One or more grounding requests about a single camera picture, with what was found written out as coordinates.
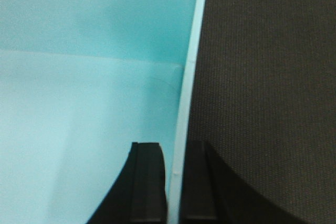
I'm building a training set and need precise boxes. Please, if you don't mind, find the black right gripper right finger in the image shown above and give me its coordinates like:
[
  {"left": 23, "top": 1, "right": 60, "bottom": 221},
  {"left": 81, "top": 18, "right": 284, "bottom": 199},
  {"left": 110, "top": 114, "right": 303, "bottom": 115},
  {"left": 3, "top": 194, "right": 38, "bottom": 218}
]
[{"left": 179, "top": 141, "right": 304, "bottom": 223}]

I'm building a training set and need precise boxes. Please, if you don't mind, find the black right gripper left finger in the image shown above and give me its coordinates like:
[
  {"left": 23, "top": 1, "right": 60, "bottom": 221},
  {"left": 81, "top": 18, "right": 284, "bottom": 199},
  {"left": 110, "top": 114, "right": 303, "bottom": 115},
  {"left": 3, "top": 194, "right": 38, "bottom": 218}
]
[{"left": 87, "top": 142, "right": 167, "bottom": 223}]

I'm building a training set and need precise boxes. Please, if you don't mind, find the light blue plastic bin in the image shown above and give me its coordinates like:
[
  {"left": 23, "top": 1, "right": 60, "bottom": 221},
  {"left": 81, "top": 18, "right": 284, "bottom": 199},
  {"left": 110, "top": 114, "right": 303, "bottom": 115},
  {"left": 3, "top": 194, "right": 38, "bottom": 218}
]
[{"left": 1, "top": 0, "right": 205, "bottom": 223}]

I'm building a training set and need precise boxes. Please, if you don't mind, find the black conveyor belt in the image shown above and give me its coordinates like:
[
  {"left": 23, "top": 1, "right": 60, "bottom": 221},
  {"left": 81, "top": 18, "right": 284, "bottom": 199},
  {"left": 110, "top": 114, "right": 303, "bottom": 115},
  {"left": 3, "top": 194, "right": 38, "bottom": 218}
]
[{"left": 188, "top": 0, "right": 335, "bottom": 223}]

